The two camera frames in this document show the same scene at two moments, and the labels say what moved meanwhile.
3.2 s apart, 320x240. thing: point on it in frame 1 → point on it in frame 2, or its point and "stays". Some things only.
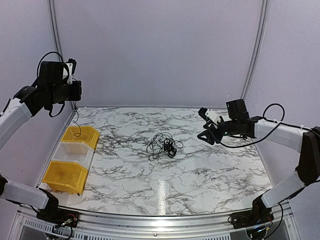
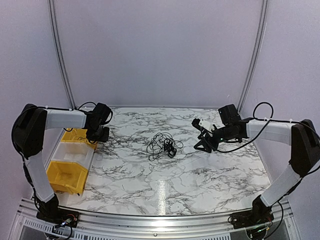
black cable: x=162 y=143 stays
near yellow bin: x=66 y=176 stays
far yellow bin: x=88 y=134 stays
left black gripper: x=76 y=96 → x=104 y=138
